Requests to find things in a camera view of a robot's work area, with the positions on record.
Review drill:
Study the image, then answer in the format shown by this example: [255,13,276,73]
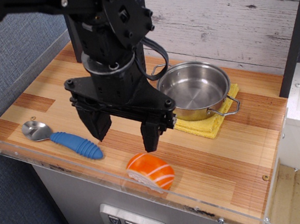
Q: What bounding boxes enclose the orange salmon sushi toy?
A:
[126,153,175,190]

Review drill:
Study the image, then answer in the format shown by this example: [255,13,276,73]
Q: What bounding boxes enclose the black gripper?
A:
[64,53,176,152]

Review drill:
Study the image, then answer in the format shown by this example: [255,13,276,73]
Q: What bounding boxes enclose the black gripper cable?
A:
[132,34,172,84]

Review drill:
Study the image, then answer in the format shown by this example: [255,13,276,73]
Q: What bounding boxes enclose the clear acrylic table guard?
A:
[0,34,287,224]

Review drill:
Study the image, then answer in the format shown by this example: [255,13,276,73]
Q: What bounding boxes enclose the dark vertical post right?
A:
[279,0,300,98]

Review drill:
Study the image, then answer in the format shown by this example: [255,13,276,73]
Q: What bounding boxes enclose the dark vertical post left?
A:
[64,15,83,63]

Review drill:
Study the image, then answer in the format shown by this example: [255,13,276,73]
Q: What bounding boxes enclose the stainless steel pot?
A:
[157,61,240,121]

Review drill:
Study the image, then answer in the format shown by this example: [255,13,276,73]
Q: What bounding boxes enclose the dark vertical post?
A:
[64,15,83,63]
[279,0,300,98]

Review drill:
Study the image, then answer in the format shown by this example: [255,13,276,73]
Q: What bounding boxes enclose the blue handled metal spoon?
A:
[21,120,104,160]

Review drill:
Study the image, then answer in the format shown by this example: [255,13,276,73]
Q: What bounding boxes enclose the yellow folded cloth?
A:
[174,83,239,139]

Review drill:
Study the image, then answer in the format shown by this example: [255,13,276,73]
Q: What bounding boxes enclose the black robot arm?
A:
[0,0,176,152]

